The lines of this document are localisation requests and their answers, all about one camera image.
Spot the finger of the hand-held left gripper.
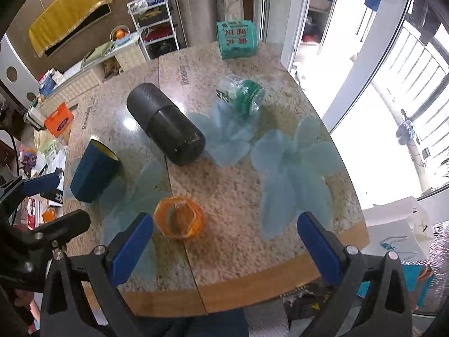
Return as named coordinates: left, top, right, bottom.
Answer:
left=0, top=171, right=62, bottom=218
left=14, top=210, right=92, bottom=258

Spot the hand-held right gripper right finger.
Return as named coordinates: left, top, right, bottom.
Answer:
left=296, top=212, right=413, bottom=337

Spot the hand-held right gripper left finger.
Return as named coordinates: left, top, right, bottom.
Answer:
left=40, top=212, right=155, bottom=337

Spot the dark blue cup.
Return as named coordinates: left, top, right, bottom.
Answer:
left=70, top=139, right=122, bottom=203

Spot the orange hexagonal cup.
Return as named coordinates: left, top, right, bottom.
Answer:
left=153, top=197, right=205, bottom=241

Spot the black cylindrical thermos cup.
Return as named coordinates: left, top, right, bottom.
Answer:
left=126, top=82, right=206, bottom=167

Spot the orange tissue box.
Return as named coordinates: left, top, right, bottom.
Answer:
left=44, top=103, right=76, bottom=138

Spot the white cardboard box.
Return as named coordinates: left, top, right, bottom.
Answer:
left=362, top=197, right=436, bottom=262

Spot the person's blue trouser leg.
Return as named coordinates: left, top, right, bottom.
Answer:
left=143, top=308, right=250, bottom=337

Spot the clear bottle with green label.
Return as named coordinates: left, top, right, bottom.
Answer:
left=215, top=74, right=266, bottom=116

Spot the bowl of oranges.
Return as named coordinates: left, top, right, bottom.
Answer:
left=110, top=24, right=131, bottom=44

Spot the yellow fringed cloth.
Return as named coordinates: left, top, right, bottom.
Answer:
left=29, top=0, right=114, bottom=57

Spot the balcony railing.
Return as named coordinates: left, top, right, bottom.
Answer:
left=368, top=0, right=449, bottom=197

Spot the teal printed carton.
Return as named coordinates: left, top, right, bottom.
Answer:
left=215, top=20, right=259, bottom=60

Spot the white wire shelf rack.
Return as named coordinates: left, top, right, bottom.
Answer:
left=127, top=0, right=182, bottom=60

